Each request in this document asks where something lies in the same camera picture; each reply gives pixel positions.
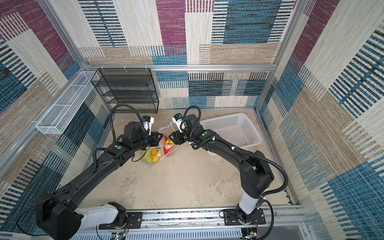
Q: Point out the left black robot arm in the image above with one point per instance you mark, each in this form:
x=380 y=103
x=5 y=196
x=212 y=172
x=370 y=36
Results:
x=58 y=214

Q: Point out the black wire shelf rack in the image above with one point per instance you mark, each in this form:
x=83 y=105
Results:
x=131 y=86

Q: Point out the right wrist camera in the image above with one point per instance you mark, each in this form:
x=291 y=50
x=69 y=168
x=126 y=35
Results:
x=178 y=120

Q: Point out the aluminium rail frame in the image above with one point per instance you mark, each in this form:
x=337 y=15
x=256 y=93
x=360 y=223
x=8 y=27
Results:
x=281 y=222

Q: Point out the orange carrot toy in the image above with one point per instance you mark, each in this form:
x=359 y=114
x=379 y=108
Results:
x=154 y=151

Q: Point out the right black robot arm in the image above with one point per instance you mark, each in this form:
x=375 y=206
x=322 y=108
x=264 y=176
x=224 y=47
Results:
x=255 y=172

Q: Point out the green apple toy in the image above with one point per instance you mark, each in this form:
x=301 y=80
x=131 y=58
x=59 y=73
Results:
x=147 y=157

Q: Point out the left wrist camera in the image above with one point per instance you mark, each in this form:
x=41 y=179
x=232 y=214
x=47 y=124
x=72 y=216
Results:
x=147 y=123

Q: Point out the white wire mesh tray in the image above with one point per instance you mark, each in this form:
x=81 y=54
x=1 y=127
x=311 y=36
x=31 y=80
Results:
x=59 y=116

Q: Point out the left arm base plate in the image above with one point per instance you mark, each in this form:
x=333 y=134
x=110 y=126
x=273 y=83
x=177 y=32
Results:
x=128 y=220

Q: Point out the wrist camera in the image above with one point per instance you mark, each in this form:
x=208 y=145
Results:
x=147 y=123
x=178 y=120

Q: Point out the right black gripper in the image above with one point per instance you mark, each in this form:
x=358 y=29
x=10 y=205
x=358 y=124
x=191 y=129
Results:
x=178 y=138

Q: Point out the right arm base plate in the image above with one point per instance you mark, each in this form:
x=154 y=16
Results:
x=233 y=217

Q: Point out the clear zip top bag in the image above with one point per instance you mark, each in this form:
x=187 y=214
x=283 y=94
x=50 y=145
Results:
x=167 y=130

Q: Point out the white plastic basket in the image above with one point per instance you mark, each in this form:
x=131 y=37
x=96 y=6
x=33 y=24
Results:
x=237 y=129

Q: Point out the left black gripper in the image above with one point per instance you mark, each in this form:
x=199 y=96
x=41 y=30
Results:
x=155 y=141

